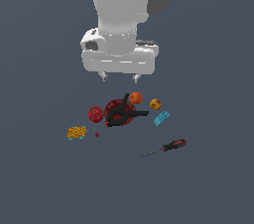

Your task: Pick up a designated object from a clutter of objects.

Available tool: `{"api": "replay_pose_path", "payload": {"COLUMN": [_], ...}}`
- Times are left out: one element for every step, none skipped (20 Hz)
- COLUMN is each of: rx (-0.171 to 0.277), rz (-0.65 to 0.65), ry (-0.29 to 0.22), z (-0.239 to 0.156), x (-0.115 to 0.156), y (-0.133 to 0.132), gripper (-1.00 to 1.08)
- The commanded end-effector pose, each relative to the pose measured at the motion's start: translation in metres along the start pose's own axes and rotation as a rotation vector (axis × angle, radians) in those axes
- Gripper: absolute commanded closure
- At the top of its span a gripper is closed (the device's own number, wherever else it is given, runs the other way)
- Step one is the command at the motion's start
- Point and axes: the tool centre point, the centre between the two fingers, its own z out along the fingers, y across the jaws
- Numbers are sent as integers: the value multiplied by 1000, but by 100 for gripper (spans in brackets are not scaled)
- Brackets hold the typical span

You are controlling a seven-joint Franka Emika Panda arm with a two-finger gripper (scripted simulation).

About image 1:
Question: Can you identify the red black screwdriver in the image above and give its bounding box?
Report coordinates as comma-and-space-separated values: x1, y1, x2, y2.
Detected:
141, 138, 188, 159

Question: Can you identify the orange fruit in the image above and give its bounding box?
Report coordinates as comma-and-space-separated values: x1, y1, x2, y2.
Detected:
129, 91, 144, 105

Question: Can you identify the cyan toy brick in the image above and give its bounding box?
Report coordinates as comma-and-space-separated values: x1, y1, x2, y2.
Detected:
152, 110, 172, 128

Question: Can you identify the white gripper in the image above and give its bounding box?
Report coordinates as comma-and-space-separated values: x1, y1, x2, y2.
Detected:
81, 40, 160, 84

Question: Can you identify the red round plate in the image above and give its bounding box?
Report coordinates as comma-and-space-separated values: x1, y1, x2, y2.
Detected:
103, 98, 137, 127

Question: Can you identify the orange spotted sponge block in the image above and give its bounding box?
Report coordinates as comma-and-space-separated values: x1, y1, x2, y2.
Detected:
66, 125, 88, 142

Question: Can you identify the red apple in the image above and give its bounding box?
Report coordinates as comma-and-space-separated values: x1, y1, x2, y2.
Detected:
87, 105, 105, 124

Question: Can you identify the black spring clamp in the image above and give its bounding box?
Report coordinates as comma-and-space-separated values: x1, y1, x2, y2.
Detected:
104, 92, 150, 128

